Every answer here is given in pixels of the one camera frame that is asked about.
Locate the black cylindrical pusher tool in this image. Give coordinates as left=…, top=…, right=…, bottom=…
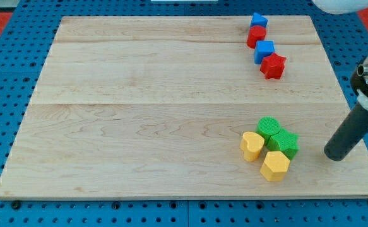
left=324, top=103, right=368, bottom=161

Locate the red star block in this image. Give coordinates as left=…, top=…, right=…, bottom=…
left=260, top=52, right=287, bottom=79

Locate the red cylinder block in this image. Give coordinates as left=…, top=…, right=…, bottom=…
left=247, top=25, right=266, bottom=49

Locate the light wooden board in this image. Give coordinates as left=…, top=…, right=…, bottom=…
left=0, top=16, right=368, bottom=201

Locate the yellow heart block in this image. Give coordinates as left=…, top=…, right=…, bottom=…
left=240, top=131, right=265, bottom=162

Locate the green cylinder block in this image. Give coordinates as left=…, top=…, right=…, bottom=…
left=256, top=116, right=281, bottom=145

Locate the yellow hexagon block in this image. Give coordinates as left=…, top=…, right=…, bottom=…
left=260, top=151, right=290, bottom=182

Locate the blue cube block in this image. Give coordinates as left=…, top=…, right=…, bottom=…
left=254, top=40, right=275, bottom=64

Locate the green star block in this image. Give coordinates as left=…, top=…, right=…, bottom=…
left=266, top=129, right=299, bottom=160

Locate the blue triangle block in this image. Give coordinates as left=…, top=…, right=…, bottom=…
left=250, top=12, right=268, bottom=28

